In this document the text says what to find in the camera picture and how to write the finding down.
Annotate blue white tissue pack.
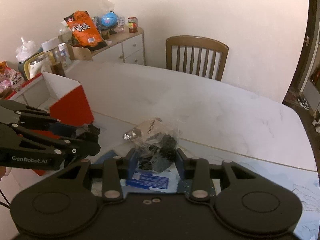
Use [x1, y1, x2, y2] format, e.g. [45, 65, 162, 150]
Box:
[126, 171, 169, 190]

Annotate clear bag black contents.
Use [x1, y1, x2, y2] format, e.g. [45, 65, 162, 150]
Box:
[133, 125, 180, 173]

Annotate beige patterned snack bag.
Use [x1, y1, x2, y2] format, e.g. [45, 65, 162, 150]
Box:
[123, 118, 165, 146]

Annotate red white cardboard box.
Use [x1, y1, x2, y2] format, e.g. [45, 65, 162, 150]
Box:
[3, 71, 95, 177]

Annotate red orange snack packets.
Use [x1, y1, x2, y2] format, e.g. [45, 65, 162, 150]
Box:
[0, 61, 24, 99]

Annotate yellow rimmed container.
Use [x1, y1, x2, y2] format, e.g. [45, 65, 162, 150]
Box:
[23, 51, 52, 80]

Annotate crumpled white plastic bag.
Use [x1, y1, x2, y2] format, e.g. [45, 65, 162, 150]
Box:
[16, 37, 37, 62]

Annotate white drawer cabinet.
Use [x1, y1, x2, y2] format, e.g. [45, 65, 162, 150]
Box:
[92, 27, 145, 65]

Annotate clear jar white lid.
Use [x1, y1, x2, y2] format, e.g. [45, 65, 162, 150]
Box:
[42, 37, 71, 76]

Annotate orange snack bag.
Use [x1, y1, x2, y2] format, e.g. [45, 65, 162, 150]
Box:
[64, 10, 107, 51]

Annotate blue globe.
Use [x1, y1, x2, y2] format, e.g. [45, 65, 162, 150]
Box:
[100, 11, 118, 30]

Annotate small clear glass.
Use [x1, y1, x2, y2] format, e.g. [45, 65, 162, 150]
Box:
[117, 17, 125, 33]

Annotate red sauce jar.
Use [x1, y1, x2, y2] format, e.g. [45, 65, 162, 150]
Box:
[127, 17, 138, 33]

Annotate brown wooden chair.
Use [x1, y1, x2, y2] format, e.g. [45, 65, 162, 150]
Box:
[165, 35, 229, 81]

